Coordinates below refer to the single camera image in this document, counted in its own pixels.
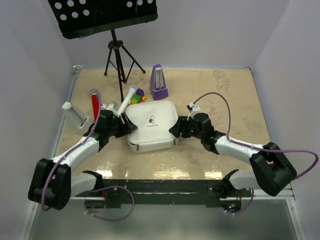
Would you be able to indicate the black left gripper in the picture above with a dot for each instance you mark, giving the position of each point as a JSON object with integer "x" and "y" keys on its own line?
{"x": 128, "y": 126}

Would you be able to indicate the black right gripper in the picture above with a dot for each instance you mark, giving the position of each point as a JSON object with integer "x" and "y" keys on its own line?
{"x": 180, "y": 127}

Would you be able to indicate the grey medicine case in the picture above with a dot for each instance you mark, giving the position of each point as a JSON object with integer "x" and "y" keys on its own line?
{"x": 153, "y": 119}

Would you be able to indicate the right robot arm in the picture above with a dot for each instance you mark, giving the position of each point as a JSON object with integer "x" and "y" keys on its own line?
{"x": 271, "y": 171}

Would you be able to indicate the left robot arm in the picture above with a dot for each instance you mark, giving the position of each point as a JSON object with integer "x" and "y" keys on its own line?
{"x": 52, "y": 184}

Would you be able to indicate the colourful toy block train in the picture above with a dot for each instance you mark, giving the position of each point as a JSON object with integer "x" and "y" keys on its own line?
{"x": 138, "y": 97}

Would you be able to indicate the white toy microphone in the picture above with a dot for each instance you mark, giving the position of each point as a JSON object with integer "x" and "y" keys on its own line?
{"x": 131, "y": 92}

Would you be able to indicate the purple metronome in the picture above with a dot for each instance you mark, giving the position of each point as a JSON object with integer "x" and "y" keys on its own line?
{"x": 158, "y": 88}

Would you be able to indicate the red toy microphone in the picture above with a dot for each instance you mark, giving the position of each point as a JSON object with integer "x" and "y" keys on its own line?
{"x": 95, "y": 99}

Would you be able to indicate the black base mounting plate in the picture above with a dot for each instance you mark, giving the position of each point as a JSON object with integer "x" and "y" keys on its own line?
{"x": 167, "y": 192}

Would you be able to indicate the black music stand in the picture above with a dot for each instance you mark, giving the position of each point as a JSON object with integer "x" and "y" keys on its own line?
{"x": 82, "y": 18}

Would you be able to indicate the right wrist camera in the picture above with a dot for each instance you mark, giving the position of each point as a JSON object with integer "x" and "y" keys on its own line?
{"x": 193, "y": 110}

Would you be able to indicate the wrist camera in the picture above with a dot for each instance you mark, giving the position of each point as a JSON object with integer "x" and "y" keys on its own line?
{"x": 113, "y": 107}
{"x": 193, "y": 110}

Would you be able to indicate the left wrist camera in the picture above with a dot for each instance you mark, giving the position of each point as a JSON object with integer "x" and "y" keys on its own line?
{"x": 113, "y": 107}

